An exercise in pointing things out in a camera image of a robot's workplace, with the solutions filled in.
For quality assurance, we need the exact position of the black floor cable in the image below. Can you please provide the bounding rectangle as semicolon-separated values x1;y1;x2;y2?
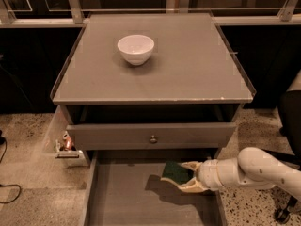
0;129;23;205

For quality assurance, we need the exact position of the orange bottle in bin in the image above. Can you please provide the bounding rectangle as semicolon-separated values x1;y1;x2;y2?
63;133;74;151

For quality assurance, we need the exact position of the grey drawer cabinet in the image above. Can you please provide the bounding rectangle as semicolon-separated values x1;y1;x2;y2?
50;12;258;226

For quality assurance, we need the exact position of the black office chair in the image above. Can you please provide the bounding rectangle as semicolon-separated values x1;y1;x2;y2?
267;90;301;171

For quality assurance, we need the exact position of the grey open middle drawer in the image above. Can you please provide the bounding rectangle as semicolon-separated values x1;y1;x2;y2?
79;149;227;226

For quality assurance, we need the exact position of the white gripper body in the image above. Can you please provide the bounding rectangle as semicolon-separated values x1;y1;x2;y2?
198;159;224;191

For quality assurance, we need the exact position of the round metal drawer knob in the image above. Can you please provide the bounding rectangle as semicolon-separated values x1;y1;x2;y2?
150;135;158;144

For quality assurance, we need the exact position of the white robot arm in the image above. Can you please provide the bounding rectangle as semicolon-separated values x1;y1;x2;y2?
161;147;301;201

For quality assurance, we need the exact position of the clear plastic side bin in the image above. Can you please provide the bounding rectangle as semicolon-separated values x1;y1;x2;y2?
42;106;89;167

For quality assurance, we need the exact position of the white ceramic bowl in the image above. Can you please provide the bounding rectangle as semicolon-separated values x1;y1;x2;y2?
118;35;154;66

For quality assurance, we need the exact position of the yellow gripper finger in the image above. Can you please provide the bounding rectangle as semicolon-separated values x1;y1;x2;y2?
161;177;208;193
180;161;202;171

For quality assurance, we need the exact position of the green yellow sponge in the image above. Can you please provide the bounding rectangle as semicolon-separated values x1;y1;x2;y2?
161;161;194;186

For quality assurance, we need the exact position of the grey top drawer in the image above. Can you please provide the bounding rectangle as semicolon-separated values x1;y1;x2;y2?
67;122;236;151

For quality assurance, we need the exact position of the metal window frame rail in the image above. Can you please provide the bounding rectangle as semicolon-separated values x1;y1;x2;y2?
0;0;301;27

